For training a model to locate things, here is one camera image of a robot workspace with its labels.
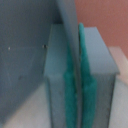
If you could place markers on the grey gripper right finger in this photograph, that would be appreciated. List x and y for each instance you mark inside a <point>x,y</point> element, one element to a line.
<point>98,72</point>

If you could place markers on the pink stove board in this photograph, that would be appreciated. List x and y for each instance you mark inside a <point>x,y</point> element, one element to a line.
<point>109,16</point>

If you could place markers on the grey frying pan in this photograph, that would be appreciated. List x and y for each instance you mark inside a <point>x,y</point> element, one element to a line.
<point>25,27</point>

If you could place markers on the beige woven placemat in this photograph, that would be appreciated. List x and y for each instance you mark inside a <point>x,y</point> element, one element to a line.
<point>35,112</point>

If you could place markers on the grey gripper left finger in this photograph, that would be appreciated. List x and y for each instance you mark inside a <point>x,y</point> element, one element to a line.
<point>60,76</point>

